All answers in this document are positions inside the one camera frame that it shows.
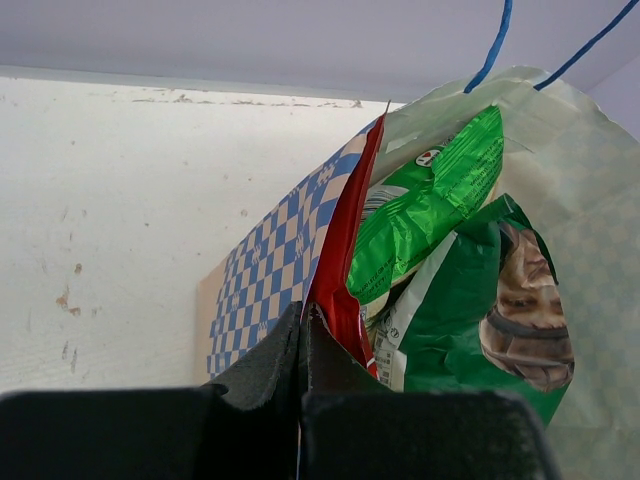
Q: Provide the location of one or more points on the checkered paper bag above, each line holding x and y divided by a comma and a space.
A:
575, 175

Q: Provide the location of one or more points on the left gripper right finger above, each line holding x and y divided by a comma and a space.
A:
353, 427

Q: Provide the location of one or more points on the red Chuba chips bag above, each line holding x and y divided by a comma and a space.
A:
329, 287

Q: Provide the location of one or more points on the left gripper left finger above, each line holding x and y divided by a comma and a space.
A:
240, 425

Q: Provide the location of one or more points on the green Real chips bag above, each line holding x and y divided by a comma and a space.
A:
483, 312

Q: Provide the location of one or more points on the green Chuba cassava chips bag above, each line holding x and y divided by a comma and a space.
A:
409, 213

